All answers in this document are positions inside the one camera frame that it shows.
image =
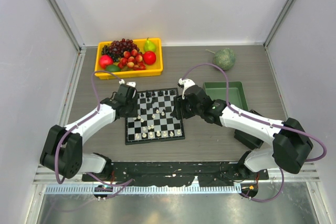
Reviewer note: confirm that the black white chessboard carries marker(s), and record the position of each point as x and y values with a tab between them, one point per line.
154	122

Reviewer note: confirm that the green lime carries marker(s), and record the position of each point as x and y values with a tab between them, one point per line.
112	68

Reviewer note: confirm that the red apple right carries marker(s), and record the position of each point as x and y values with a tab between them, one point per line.
149	58

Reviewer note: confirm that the green round melon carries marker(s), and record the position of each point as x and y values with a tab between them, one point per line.
224	58

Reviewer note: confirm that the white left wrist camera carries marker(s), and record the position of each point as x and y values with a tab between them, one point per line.
123	83

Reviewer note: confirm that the red apple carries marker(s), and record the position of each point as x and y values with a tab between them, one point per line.
149	58
105	61

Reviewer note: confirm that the green plastic tray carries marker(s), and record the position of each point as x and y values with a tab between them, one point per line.
217	90

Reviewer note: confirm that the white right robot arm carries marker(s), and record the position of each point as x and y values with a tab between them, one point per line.
289	147

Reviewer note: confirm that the green pear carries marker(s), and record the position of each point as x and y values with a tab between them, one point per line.
149	45

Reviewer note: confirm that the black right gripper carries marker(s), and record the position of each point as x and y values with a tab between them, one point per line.
179	104

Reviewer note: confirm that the red cherry cluster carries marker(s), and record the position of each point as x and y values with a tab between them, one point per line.
132	60

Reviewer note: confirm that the red apple left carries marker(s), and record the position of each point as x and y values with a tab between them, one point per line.
105	61

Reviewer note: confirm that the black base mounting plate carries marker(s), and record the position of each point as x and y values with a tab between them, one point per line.
178	174

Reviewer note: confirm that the dark red grape bunch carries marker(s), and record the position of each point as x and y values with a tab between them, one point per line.
116	49

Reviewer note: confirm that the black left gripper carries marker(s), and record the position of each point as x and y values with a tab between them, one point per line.
134	113

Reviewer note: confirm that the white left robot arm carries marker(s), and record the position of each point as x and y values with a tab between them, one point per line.
63	149

